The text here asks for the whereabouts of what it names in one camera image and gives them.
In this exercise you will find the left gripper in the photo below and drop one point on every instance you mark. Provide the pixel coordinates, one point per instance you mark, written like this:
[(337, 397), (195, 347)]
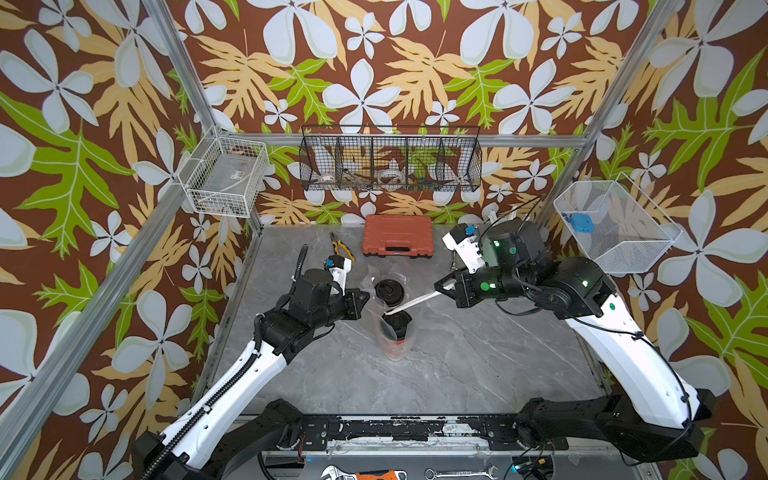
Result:
[(353, 306)]

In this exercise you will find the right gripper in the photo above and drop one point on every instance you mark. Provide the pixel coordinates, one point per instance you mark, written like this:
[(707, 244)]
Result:
[(458, 292)]

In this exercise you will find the clear plastic carrier bag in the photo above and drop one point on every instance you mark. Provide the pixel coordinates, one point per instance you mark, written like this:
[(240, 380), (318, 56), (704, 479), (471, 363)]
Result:
[(371, 314)]

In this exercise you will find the white straw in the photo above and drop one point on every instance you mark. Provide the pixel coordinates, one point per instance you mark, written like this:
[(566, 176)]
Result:
[(412, 303)]

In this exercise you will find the red milk tea cup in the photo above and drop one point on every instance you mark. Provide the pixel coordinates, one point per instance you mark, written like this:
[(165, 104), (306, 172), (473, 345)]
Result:
[(392, 334), (389, 293)]

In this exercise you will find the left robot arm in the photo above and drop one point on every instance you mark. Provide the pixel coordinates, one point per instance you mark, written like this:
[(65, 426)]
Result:
[(187, 446)]

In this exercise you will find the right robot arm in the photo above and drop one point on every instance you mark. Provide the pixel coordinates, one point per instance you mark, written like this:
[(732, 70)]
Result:
[(655, 414)]

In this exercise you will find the yellow black pliers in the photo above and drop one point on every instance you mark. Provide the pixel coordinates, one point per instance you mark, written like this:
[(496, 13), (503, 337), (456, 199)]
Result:
[(340, 248)]

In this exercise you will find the red plastic tool case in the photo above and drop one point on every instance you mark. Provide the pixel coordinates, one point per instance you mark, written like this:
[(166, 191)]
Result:
[(394, 235)]

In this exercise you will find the blue object in basket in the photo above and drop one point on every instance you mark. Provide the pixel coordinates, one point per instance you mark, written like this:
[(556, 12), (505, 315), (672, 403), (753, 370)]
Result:
[(581, 223)]

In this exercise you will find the white mesh basket right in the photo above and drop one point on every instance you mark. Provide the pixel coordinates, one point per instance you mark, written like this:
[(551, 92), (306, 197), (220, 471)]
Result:
[(632, 232)]

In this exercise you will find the silver combination wrench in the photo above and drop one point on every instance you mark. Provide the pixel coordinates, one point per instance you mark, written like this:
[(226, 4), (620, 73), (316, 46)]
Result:
[(487, 473)]

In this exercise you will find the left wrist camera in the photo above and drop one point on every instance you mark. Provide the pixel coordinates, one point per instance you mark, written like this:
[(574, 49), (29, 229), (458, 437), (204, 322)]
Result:
[(339, 268)]

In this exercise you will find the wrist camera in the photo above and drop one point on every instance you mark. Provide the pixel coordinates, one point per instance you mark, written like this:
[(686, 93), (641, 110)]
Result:
[(464, 241), (339, 268)]

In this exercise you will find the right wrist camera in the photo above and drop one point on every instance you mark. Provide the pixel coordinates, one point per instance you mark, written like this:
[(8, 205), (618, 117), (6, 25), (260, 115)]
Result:
[(464, 241)]

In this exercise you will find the black wire basket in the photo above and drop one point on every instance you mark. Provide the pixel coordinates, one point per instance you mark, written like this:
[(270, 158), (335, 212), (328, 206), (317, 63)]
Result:
[(390, 158)]

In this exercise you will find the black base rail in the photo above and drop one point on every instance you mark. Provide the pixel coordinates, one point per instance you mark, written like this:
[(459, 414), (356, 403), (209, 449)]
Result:
[(495, 432)]

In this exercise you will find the orange handled adjustable wrench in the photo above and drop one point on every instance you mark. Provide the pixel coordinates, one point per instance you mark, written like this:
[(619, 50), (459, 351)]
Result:
[(332, 472)]

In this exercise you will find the white wire basket left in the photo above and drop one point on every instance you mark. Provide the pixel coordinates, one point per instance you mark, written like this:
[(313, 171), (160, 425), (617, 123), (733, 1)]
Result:
[(223, 175)]

